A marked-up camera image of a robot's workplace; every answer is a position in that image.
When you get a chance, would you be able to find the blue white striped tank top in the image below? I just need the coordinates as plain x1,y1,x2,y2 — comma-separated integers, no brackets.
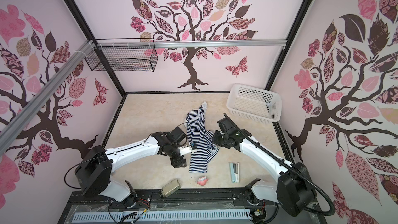
185,101,219,174

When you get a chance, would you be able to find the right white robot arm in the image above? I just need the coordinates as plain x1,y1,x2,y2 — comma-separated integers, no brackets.
212,114,336,217

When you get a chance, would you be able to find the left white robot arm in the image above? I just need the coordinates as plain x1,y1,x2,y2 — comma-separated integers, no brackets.
75,127,197,208

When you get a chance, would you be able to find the grey white stapler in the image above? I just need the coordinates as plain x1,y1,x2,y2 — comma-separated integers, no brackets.
229,162,239,183

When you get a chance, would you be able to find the tan rectangular box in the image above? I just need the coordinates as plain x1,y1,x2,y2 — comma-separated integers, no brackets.
160,178,181,198

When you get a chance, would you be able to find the white plastic laundry basket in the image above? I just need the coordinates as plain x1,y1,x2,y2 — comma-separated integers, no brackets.
227,84,282,124

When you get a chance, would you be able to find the pink denture toy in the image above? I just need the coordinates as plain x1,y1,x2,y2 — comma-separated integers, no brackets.
197,176,208,186

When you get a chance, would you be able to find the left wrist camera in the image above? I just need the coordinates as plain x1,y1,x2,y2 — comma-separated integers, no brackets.
166,127,198,156

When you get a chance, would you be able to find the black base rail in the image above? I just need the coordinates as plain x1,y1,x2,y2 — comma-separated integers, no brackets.
65,188,276,209

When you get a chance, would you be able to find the white slotted cable duct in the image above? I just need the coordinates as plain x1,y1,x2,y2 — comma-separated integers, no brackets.
69,209,251,224

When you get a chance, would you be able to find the black wire mesh basket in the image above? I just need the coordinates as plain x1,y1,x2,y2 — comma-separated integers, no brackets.
85,37,158,72

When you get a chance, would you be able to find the rear aluminium frame bar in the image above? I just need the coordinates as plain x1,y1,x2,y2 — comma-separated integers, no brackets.
96,39,287,48

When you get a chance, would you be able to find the aluminium frame bar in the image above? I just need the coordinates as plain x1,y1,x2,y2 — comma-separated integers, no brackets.
1,40,95,154
96,39,287,48

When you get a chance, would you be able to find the left aluminium frame bar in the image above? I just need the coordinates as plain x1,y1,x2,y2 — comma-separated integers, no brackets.
1,40,95,154

